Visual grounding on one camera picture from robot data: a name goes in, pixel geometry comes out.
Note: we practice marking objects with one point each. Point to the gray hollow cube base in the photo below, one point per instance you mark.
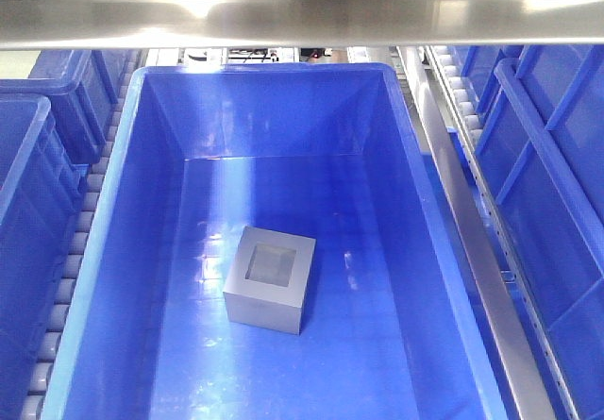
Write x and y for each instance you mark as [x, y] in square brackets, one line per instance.
[267, 282]

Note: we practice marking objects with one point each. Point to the large blue target bin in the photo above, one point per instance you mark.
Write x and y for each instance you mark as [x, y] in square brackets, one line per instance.
[328, 152]

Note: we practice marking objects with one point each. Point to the blue bin back left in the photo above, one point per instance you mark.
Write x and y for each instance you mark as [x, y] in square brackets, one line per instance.
[83, 88]

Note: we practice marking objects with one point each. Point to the blue bin right neighbour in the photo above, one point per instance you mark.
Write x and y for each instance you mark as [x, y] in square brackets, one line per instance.
[541, 154]

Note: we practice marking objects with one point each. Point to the blue bin neighbour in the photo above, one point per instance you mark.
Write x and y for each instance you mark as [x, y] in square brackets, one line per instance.
[541, 154]
[41, 192]

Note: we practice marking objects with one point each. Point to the blue bin left neighbour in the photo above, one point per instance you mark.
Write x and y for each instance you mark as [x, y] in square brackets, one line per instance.
[41, 192]

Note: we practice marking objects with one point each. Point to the steel shelf beam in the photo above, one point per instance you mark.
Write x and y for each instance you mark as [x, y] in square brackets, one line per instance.
[38, 24]

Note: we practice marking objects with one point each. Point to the steel divider rail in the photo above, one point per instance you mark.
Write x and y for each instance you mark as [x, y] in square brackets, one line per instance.
[527, 388]

